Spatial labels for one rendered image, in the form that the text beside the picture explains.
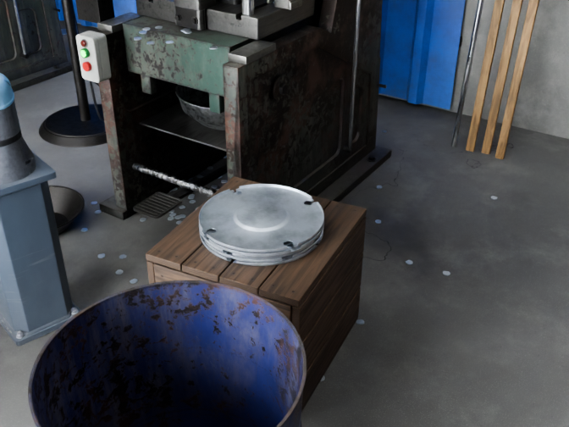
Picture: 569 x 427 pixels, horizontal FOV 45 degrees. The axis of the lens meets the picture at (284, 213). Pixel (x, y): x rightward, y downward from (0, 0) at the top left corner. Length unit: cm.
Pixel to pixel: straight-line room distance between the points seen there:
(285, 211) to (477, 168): 127
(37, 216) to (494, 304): 125
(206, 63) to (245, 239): 62
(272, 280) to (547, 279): 100
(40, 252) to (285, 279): 67
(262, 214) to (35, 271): 61
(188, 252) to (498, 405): 81
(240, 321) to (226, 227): 36
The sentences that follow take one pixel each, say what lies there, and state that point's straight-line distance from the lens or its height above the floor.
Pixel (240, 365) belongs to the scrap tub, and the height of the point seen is 31.
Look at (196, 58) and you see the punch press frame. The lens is 198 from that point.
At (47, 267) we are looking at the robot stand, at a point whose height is 19.
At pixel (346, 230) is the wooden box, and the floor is 35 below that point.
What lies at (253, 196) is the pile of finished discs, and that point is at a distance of 169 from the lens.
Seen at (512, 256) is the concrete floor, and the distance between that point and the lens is 226.
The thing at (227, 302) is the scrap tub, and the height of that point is 45.
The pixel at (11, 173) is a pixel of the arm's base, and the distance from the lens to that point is 172.
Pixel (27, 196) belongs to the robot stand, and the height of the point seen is 40.
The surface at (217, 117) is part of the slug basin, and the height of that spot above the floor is 38.
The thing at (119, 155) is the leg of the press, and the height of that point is 23.
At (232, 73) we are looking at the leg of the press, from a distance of 183.
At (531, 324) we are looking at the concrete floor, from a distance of 201.
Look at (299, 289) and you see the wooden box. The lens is 144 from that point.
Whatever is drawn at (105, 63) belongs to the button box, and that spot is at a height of 55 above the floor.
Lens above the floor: 124
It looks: 32 degrees down
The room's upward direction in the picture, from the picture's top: straight up
